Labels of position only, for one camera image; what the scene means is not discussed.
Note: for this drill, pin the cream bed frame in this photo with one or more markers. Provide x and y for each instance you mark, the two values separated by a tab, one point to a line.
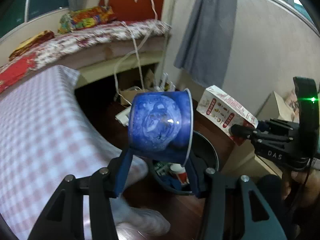
105	67

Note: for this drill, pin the flat cardboard box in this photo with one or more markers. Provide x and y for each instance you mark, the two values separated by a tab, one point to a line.
130	96

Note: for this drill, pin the large white-framed window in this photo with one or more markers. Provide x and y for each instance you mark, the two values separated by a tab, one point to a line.
47	0

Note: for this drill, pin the bed with floral cover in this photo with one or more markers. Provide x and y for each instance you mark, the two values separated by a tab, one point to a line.
87	40

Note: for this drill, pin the white box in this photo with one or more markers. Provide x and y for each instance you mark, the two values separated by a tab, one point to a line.
275	107

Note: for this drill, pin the white router with antennas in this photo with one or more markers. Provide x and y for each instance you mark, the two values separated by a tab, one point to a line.
163	82

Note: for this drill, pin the white power strip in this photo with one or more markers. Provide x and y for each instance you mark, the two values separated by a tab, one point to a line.
123	117

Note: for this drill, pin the checkered tablecloth table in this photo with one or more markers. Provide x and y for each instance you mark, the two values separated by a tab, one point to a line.
50	130

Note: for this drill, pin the long grey curtain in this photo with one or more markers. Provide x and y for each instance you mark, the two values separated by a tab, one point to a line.
207	35

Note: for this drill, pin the colourful patterned pillow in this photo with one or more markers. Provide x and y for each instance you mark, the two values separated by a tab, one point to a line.
87	18

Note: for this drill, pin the blue paper cup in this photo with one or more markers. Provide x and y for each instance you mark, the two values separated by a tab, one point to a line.
155	120

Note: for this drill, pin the white and red carton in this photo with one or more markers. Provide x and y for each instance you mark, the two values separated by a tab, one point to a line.
225	110

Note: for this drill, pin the red paper cup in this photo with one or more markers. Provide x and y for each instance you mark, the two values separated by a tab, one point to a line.
180	175

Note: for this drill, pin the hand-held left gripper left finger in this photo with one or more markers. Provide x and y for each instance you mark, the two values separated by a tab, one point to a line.
122	175

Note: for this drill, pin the folded yellow red blanket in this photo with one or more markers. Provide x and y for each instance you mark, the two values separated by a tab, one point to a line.
32	42

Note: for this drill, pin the black round trash bin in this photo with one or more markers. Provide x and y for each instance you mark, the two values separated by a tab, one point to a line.
207	152

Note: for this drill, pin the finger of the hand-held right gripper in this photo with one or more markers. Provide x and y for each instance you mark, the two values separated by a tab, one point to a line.
263	126
241	131

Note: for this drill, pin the person's right hand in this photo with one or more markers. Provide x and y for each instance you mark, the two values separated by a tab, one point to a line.
300	187

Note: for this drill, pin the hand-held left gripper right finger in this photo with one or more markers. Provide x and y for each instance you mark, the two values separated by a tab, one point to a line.
194	182

